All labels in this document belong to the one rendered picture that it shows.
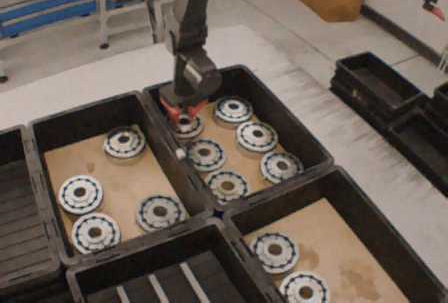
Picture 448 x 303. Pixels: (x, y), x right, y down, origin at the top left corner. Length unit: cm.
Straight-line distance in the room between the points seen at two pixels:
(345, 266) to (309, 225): 13
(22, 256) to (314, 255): 61
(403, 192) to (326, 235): 44
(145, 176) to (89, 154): 16
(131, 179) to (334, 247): 47
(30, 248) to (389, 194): 98
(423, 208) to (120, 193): 87
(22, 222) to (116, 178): 25
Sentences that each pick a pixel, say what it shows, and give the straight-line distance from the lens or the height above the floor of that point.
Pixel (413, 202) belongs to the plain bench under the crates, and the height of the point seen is 70.
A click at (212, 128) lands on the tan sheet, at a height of 83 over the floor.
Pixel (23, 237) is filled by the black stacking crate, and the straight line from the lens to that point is 85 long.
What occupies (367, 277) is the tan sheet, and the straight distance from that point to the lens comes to 84.
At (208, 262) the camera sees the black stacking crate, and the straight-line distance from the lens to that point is 77.
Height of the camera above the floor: 151
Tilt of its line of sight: 44 degrees down
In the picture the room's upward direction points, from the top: 8 degrees clockwise
